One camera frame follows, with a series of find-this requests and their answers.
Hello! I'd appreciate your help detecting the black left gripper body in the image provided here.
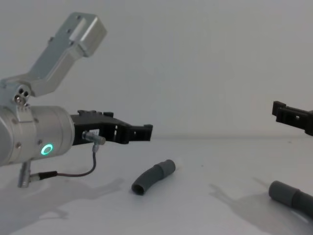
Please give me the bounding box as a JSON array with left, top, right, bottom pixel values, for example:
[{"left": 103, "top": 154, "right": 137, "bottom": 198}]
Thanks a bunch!
[{"left": 70, "top": 110, "right": 115, "bottom": 146}]

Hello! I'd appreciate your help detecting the curved grey plastic pipe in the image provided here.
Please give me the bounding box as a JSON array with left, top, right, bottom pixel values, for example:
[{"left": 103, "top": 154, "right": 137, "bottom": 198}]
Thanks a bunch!
[{"left": 131, "top": 159, "right": 177, "bottom": 197}]

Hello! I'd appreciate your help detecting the straight grey plastic pipe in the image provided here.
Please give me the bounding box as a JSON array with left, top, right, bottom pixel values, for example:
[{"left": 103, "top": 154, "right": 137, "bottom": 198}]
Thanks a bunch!
[{"left": 268, "top": 180, "right": 313, "bottom": 218}]

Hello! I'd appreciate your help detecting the white table cloth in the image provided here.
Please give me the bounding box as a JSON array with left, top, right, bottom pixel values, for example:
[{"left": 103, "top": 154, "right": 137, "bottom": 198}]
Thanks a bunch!
[{"left": 0, "top": 135, "right": 313, "bottom": 235}]

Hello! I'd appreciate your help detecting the thin dark cable with plugs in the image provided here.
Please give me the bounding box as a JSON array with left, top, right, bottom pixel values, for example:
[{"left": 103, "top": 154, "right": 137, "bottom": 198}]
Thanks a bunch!
[{"left": 29, "top": 131, "right": 106, "bottom": 178}]

